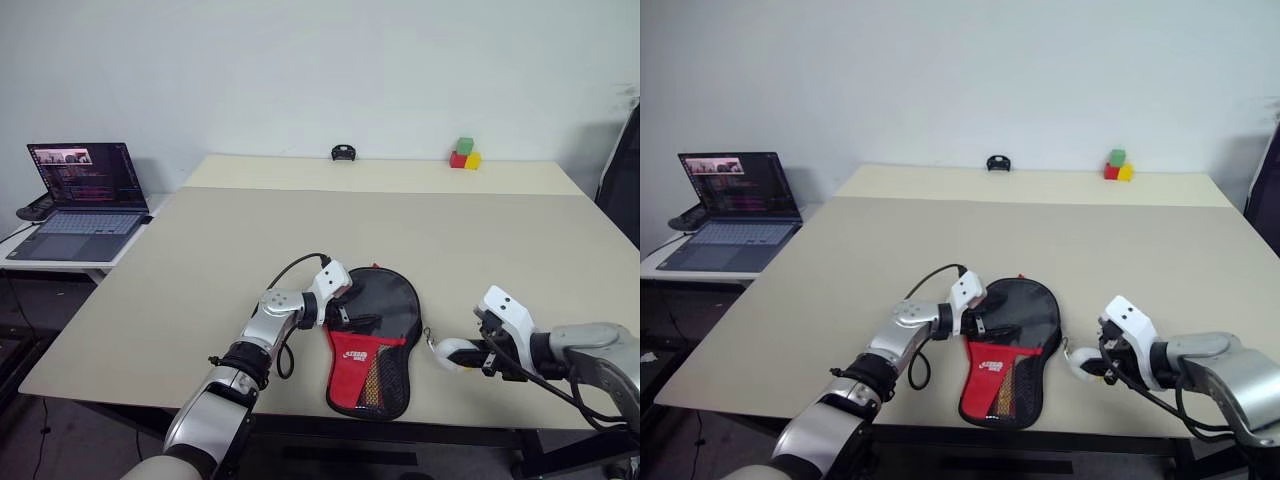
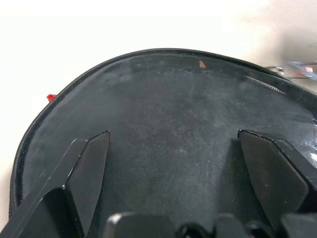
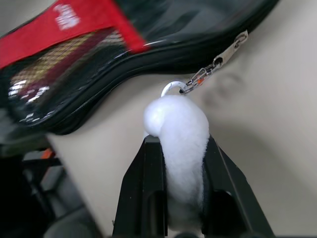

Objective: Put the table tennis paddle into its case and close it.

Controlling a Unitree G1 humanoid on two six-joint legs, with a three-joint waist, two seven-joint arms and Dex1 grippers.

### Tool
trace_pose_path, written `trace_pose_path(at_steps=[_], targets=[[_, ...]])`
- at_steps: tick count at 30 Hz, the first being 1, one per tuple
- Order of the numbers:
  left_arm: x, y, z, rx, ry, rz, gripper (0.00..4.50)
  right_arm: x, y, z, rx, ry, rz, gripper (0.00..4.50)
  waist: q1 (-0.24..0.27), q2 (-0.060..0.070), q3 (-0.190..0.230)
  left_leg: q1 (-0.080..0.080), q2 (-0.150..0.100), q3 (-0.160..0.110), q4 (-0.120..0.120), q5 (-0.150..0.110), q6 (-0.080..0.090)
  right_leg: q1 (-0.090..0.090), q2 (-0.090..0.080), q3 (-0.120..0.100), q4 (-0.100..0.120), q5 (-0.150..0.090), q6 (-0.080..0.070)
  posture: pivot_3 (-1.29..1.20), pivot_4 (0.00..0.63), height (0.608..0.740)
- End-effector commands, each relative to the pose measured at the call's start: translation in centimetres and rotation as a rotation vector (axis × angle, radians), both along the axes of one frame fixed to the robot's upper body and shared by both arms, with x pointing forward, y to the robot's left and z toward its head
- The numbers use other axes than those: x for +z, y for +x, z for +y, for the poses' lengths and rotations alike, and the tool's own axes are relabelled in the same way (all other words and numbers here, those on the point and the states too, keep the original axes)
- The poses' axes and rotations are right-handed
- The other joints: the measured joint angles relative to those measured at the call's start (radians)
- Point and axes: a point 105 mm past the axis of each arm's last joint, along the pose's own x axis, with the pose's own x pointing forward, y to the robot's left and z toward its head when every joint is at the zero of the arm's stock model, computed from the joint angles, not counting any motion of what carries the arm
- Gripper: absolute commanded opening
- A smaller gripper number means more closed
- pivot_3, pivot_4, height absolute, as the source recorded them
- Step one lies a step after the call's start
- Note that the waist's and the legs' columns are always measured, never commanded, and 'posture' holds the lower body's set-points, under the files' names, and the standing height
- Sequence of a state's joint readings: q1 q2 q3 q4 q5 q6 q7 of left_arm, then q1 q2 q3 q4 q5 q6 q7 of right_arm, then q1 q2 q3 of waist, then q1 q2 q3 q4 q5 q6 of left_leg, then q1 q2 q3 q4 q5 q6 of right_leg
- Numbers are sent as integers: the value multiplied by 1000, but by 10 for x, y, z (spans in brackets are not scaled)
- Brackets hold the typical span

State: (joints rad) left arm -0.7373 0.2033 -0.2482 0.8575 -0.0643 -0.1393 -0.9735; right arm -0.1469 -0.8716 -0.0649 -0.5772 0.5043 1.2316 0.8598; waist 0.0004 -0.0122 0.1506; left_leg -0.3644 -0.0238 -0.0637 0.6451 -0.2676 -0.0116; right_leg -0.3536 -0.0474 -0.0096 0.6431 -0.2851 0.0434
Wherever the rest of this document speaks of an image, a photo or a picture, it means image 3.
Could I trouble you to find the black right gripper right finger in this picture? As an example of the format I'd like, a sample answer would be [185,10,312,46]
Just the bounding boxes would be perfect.
[201,134,276,238]

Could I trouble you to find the black and red paddle case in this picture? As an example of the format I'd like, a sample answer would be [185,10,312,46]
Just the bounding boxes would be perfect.
[0,0,281,136]

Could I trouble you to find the white pom-pom zipper charm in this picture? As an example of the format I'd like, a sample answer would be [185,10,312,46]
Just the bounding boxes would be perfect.
[143,66,214,238]

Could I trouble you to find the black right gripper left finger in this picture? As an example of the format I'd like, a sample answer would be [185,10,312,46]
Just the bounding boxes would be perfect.
[112,135,169,238]

